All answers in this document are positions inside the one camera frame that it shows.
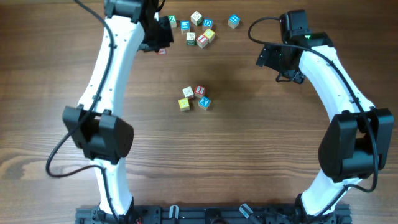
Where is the blue X wooden block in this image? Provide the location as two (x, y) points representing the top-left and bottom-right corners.
(198, 96), (211, 110)

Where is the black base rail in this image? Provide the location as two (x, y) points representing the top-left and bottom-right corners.
(75, 204), (352, 224)

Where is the green picture wooden block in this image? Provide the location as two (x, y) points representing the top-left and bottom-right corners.
(186, 32), (196, 45)

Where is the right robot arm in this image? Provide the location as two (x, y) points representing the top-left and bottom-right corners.
(256, 10), (394, 222)

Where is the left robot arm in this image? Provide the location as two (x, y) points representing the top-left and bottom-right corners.
(62, 0), (174, 223)

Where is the red I wooden block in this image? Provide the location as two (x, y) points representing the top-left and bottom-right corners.
(194, 85), (206, 98)

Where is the blue symbol wooden block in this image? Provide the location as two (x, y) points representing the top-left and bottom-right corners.
(228, 14), (240, 29)

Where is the white red wooden block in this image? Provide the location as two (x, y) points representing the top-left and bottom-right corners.
(157, 49), (167, 55)

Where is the white green wooden block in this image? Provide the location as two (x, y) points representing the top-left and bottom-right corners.
(190, 11), (203, 26)

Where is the yellow wooden block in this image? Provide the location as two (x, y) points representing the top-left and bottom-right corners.
(178, 98), (190, 111)
(203, 29), (215, 43)

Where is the green Z wooden block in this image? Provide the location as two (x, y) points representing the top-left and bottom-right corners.
(168, 15), (177, 28)

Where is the white number wooden block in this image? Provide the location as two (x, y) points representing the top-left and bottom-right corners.
(182, 86), (195, 99)

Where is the blue S wooden block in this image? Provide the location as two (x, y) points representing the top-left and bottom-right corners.
(180, 21), (190, 34)

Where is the red framed I block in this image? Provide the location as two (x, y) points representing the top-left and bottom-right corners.
(196, 34), (208, 48)

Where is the blue D wooden block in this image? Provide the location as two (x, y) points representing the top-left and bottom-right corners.
(202, 18), (213, 30)

